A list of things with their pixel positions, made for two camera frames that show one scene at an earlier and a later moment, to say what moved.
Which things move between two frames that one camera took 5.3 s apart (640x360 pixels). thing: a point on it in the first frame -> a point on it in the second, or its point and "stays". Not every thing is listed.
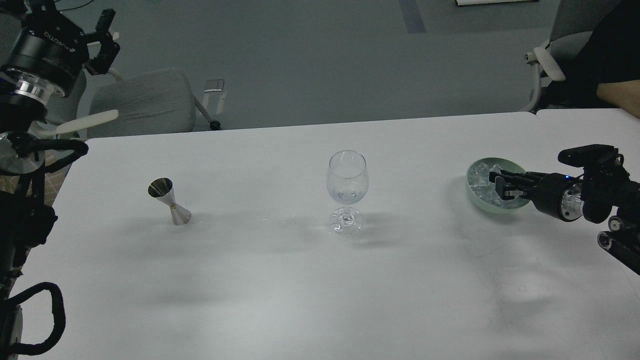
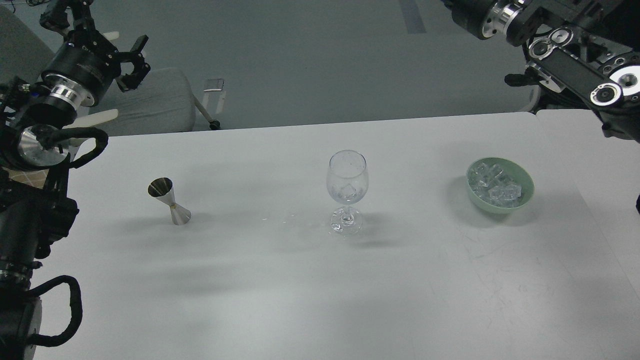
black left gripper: [45, 60] -> [84, 69]
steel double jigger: [161, 188] stays
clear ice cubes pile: [478, 178] stays
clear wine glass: [347, 184] stays
